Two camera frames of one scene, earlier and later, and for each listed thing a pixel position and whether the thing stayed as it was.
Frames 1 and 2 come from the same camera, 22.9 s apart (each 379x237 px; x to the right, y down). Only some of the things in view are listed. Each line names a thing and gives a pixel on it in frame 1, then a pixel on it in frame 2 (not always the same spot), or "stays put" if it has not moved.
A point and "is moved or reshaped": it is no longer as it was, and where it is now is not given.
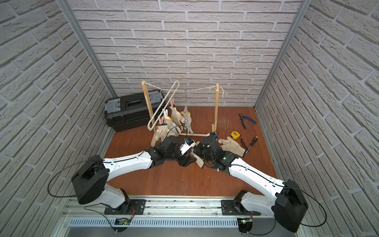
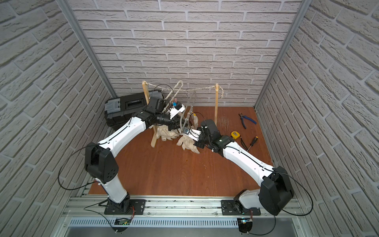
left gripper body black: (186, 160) to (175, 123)
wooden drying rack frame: (153, 138) stays put
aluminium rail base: (168, 217) stays put
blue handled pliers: (242, 118) stays put
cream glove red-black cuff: (199, 160) is moved or reshaped
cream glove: (230, 145) is moved or reshaped
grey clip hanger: (185, 107) to (187, 110)
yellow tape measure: (235, 135) stays put
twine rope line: (190, 91) stays put
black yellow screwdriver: (252, 143) stays put
